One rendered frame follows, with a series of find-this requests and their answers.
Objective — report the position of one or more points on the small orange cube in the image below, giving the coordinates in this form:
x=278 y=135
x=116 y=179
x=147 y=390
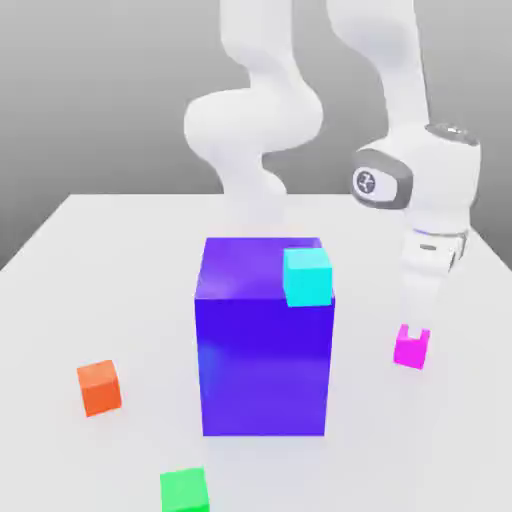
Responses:
x=100 y=390

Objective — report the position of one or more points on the small green cube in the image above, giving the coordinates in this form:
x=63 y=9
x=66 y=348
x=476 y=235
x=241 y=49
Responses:
x=184 y=492

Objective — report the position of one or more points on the small magenta cube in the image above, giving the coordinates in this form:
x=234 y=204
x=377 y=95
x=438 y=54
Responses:
x=410 y=354

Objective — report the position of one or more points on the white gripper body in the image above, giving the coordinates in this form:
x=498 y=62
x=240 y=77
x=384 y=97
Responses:
x=424 y=260

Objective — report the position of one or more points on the small cyan cube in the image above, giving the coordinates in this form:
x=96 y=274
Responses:
x=308 y=280

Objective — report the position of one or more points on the large blue box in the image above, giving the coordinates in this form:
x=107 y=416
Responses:
x=264 y=368

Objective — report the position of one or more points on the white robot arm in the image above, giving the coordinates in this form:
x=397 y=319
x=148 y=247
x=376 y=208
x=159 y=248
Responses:
x=256 y=120

